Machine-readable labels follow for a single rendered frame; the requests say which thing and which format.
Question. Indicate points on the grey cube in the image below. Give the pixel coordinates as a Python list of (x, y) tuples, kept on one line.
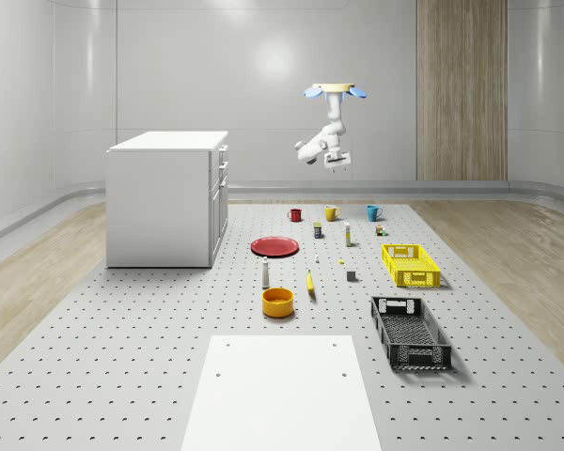
[(351, 276)]

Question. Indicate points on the red mug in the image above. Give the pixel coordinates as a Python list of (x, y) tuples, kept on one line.
[(295, 215)]

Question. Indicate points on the red plate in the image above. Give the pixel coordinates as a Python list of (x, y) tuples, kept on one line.
[(275, 246)]

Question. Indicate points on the yellow mug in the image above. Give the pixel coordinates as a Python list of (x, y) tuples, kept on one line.
[(330, 214)]

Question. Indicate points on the yellow bowl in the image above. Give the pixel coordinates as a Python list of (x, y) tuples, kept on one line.
[(277, 307)]

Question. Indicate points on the yellow and white box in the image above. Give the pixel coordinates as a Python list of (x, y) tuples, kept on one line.
[(347, 234)]

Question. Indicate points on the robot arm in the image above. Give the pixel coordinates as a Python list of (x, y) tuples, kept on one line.
[(333, 110)]

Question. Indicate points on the dark grey basket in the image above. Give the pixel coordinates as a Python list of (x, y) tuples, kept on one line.
[(420, 354)]

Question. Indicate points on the white cabinet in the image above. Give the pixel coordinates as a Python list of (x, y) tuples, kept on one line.
[(160, 206)]

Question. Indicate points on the puzzle cube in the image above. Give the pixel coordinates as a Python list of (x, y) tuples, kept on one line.
[(380, 230)]

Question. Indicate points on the blue mug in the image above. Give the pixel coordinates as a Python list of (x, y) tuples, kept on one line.
[(372, 213)]

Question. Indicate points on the banana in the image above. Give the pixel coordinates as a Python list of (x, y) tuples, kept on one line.
[(310, 283)]

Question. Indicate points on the blue flat-sided can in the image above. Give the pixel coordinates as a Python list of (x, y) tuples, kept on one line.
[(317, 230)]

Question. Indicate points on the drone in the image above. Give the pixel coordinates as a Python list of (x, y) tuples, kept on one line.
[(336, 87)]

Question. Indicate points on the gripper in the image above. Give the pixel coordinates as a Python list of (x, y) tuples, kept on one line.
[(337, 159)]

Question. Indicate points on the small white bottle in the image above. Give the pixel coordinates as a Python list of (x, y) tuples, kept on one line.
[(265, 275)]

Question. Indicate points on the white board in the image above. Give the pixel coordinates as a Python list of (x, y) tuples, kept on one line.
[(282, 399)]

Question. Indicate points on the yellow basket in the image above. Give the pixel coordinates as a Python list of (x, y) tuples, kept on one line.
[(418, 278)]

